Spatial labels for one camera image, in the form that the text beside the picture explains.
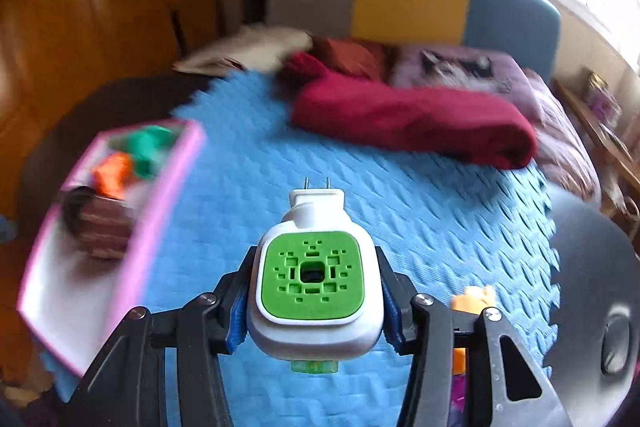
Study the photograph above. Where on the purple translucent mold cup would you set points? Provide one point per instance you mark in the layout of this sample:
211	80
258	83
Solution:
457	401

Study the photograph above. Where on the green plastic toy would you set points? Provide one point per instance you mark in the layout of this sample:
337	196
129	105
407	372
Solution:
148	148

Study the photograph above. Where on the white green plug-in diffuser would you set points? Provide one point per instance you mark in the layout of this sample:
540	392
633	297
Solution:
316	297

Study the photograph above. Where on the wooden side shelf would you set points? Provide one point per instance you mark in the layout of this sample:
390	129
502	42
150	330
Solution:
618	173

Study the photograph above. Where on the orange interlocking cube blocks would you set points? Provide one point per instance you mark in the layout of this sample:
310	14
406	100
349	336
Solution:
472	301

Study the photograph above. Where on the orange toy in box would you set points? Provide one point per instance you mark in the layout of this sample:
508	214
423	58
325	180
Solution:
112	174

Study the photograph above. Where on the brown waffle biscuit toy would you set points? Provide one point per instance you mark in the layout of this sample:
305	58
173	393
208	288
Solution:
101	226

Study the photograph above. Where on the dark red folded cloth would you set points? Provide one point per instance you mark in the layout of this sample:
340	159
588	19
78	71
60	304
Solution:
473	127

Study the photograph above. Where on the white pillow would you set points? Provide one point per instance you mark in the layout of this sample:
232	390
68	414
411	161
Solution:
257	48

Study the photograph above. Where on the pink storage box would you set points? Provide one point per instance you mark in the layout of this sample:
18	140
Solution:
71	301

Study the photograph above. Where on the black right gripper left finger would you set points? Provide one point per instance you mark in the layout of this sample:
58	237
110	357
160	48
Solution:
125	384

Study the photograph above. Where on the pink patterned pillow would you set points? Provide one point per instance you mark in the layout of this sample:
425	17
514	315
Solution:
561	156

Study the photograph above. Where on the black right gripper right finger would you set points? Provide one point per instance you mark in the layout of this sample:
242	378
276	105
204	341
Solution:
504	385

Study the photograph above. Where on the pink box on shelf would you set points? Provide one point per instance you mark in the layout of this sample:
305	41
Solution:
598	97

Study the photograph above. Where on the black padded table top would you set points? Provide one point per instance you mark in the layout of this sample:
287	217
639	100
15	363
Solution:
595	359

